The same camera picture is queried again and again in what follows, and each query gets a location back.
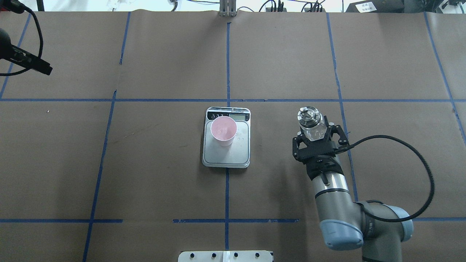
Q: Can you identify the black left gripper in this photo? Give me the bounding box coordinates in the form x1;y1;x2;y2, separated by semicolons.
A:
0;28;53;76

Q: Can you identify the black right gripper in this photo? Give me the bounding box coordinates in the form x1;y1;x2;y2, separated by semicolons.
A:
292;116;350;180

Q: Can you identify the clear glass sauce bottle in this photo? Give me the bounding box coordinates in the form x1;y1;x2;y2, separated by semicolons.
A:
297;106;327;141

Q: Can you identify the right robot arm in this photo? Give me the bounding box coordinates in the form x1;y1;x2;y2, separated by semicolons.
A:
292;114;414;262

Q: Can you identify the silver digital kitchen scale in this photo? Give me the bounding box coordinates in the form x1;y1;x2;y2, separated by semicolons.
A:
202;107;251;168

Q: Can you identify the black box with label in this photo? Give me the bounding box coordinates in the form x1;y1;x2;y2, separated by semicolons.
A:
345;0;404;13

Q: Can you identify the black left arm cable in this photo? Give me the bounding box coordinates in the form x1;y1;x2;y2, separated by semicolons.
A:
0;0;44;77

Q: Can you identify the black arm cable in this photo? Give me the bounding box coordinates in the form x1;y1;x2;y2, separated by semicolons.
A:
0;0;44;77
339;135;435;222

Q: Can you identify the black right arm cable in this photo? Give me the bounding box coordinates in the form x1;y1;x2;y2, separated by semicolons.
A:
339;135;435;222

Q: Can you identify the aluminium frame post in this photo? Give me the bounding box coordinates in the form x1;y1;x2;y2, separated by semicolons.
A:
218;0;237;17

